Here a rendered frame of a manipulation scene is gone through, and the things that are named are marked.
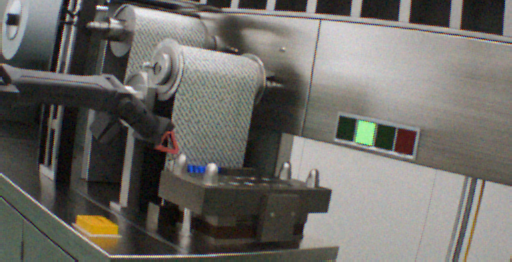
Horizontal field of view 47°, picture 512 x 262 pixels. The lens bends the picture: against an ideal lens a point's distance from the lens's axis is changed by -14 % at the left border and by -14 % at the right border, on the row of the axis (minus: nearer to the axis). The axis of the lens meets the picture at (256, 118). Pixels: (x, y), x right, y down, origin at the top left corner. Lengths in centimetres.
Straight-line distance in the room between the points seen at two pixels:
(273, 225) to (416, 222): 277
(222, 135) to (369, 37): 43
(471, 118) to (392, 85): 24
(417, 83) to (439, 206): 268
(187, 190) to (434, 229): 288
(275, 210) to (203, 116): 28
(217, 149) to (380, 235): 285
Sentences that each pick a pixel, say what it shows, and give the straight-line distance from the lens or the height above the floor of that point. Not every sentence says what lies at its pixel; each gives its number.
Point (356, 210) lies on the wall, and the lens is 452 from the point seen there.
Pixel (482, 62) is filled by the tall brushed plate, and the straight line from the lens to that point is 140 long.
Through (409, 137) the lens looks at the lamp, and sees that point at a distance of 148.
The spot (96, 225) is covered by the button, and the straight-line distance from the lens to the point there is 133.
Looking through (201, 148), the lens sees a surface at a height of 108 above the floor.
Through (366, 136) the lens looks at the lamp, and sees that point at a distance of 155.
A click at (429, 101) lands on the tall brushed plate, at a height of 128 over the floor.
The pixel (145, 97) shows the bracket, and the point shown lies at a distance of 158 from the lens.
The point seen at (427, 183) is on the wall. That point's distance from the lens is 418.
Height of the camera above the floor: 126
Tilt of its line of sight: 3 degrees down
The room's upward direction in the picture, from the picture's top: 10 degrees clockwise
